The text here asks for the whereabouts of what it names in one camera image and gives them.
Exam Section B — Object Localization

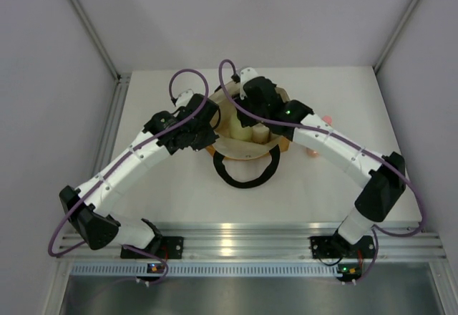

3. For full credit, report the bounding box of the orange bottle pink cap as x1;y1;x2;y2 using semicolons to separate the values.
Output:
306;115;332;158

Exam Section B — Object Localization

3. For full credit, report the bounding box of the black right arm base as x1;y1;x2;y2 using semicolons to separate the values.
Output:
309;235;375;260

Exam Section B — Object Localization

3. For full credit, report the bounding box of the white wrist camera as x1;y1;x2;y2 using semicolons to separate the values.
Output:
239;67;259;100
175;89;194;108

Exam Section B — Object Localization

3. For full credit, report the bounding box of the cream cylindrical bottle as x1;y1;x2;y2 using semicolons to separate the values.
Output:
251;123;270;145

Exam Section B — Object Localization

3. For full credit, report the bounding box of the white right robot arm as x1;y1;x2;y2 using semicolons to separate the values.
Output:
233;69;406;256

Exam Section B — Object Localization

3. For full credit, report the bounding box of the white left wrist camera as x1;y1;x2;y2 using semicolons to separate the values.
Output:
175;89;194;108

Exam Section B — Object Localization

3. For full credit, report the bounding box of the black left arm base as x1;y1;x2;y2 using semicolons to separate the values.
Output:
120;236;184;260

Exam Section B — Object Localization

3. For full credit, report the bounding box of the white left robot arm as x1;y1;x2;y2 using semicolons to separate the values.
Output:
59;94;220;258

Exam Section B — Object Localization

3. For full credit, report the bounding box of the green pump bottle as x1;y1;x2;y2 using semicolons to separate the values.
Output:
229;112;253;142

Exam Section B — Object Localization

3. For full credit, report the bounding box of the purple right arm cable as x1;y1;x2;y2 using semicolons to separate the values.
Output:
218;59;427;286

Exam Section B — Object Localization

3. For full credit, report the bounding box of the tan canvas tote bag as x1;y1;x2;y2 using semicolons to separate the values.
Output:
206;89;290;189

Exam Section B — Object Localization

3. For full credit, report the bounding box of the aluminium frame rail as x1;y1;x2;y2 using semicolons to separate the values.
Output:
55;221;447;263

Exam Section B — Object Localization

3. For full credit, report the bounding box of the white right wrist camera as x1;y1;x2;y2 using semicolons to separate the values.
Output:
239;67;259;100

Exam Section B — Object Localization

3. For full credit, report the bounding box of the perforated cable duct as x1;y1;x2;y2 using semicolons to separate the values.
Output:
70;262;357;277

